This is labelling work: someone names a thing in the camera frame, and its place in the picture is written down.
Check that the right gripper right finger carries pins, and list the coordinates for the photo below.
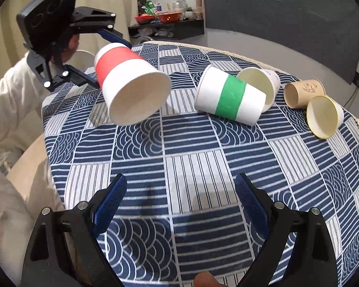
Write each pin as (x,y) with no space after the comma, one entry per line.
(312,261)

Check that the red bowl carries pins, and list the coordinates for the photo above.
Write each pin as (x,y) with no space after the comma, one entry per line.
(169,16)

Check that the black wall shelf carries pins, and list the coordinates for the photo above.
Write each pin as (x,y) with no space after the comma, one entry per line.
(168,31)

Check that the right hand thumb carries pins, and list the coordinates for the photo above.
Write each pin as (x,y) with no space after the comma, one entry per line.
(205,279)

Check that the white chair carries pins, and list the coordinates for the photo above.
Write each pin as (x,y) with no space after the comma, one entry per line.
(82,60)

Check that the white sleeved forearm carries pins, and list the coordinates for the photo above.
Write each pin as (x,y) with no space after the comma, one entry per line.
(21,95)

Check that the red banded paper cup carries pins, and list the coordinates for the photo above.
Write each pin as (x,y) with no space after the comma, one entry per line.
(133,89)

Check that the white pink-dotted paper cup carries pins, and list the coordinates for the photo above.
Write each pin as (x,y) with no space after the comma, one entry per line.
(264,80)

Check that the blue white patterned tablecloth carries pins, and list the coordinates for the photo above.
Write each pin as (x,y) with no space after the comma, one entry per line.
(180,215)

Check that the yellow rimmed paper cup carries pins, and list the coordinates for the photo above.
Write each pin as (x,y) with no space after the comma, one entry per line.
(324,116)

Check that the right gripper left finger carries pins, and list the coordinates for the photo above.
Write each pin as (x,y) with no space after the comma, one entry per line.
(47,261)

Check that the dark grey covered television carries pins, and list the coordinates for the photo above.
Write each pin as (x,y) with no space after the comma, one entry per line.
(324,30)

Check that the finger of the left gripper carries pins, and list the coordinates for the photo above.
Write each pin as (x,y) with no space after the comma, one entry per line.
(114,36)
(79,78)

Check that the green banded paper cup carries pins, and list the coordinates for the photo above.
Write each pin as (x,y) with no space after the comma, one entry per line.
(226,96)

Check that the brown kraft paper cup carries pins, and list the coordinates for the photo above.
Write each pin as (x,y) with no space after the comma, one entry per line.
(298,94)

